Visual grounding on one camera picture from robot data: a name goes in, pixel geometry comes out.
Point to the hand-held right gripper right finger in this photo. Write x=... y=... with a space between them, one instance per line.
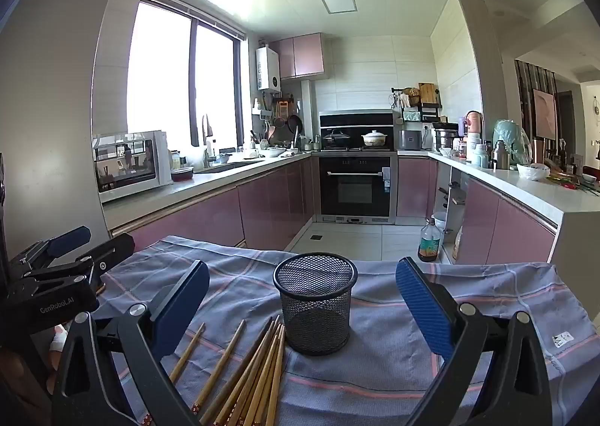
x=424 y=309

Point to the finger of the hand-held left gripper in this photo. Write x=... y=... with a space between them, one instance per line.
x=115 y=250
x=70 y=239

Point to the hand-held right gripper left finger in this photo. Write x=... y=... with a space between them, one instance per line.
x=183 y=309

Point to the group of wooden chopsticks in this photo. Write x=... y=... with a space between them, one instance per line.
x=262 y=374

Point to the black mesh holder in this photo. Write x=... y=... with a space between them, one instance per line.
x=318 y=313

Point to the person's left hand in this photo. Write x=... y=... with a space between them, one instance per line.
x=58 y=337

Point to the cooking oil bottle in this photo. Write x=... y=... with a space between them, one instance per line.
x=429 y=245

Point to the blue checked tablecloth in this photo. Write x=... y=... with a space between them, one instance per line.
x=375 y=360

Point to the white microwave oven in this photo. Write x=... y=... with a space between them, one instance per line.
x=131 y=168

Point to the white bucket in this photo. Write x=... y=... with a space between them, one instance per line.
x=440 y=222

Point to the pink base cabinets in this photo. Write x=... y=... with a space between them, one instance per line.
x=506 y=224
x=211 y=215

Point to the dark red container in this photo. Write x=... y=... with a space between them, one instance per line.
x=182 y=174

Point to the grey refrigerator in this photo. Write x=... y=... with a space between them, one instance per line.
x=56 y=102

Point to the black built-in oven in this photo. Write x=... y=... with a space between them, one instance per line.
x=354 y=187

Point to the kitchen faucet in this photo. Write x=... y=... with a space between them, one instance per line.
x=208 y=140

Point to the pale green bottle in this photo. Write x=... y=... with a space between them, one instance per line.
x=479 y=156

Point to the silver rice cooker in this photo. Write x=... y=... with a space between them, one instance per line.
x=410 y=140

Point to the steel thermos bottle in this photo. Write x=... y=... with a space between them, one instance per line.
x=501 y=156

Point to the steel steamer pot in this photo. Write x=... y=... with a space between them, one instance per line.
x=445 y=137

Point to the white plastic bag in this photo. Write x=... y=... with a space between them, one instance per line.
x=533 y=171

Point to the kitchen window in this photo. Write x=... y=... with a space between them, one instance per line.
x=159 y=79

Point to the white casserole pot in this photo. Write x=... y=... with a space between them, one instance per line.
x=374 y=139

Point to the white bowl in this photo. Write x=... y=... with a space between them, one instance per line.
x=273 y=152

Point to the green appliance under plastic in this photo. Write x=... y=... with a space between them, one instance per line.
x=513 y=140

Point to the black wok with glass lid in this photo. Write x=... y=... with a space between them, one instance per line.
x=336 y=139

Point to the pink thermos jug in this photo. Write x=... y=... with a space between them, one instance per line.
x=473 y=123

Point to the brown thermos cup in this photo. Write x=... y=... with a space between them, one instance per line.
x=538 y=150

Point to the black range hood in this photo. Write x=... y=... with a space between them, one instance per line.
x=356 y=118

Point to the wooden cutting board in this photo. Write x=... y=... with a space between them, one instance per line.
x=426 y=93

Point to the black frying pan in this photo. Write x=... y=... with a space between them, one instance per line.
x=294 y=122

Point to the white water heater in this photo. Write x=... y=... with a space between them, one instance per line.
x=268 y=69

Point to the wooden slat partition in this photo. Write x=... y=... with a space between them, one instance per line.
x=524 y=88

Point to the wall-mounted storage rack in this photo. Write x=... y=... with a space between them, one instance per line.
x=429 y=112

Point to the framed wall picture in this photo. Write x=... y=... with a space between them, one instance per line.
x=544 y=114

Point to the pink wall cabinet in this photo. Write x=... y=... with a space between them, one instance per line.
x=300 y=55

